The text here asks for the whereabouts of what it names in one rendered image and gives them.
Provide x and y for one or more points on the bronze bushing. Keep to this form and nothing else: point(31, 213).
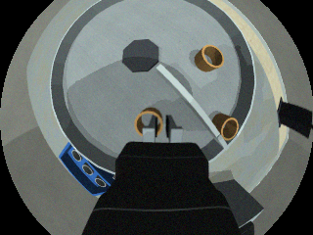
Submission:
point(138, 122)
point(214, 54)
point(231, 128)

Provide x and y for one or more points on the blue crate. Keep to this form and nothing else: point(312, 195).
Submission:
point(86, 180)

